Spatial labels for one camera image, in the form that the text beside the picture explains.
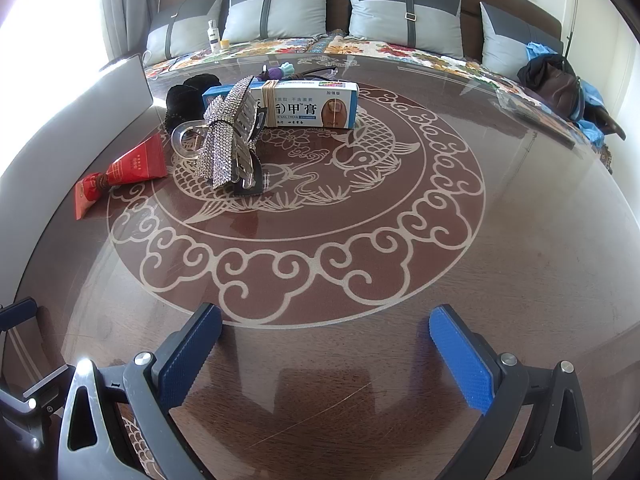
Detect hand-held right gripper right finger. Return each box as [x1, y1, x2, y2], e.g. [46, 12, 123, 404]
[428, 304, 594, 480]

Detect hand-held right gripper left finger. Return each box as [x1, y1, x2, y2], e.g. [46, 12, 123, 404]
[59, 302, 223, 480]

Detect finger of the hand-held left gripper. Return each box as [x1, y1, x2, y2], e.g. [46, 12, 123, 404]
[0, 361, 69, 453]
[0, 298, 39, 332]

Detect brown patterned glass desktop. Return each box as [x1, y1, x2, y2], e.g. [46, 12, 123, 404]
[0, 52, 640, 480]

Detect red packet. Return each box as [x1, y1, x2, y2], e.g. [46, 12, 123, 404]
[75, 172, 108, 220]

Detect red cream tube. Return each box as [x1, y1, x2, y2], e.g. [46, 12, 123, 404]
[91, 134, 168, 192]

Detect clear hair claw clip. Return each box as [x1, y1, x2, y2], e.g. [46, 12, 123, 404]
[171, 120, 208, 157]

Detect rhinestone bow hair clip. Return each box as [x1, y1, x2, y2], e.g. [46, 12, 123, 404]
[192, 75, 266, 196]

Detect black fuzzy hat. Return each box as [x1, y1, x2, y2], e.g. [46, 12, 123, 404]
[165, 74, 223, 133]

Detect blue and white box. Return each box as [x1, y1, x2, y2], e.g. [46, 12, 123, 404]
[202, 79, 359, 131]

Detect dark cloth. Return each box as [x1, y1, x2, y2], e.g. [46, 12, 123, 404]
[582, 105, 627, 142]

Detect dark brown bag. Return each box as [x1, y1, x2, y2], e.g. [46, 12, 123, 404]
[517, 55, 581, 121]

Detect floral blanket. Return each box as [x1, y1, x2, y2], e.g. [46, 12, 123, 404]
[142, 30, 613, 171]

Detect blue cloth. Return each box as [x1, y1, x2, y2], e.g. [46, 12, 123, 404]
[525, 42, 608, 148]

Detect grey two-tone pillow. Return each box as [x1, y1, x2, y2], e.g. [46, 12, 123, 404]
[345, 0, 465, 58]
[479, 1, 563, 81]
[222, 0, 337, 46]
[146, 0, 228, 66]

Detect brown sofa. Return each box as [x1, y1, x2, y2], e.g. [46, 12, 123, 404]
[159, 0, 563, 56]

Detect white door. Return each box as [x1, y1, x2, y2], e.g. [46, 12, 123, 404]
[562, 0, 631, 76]

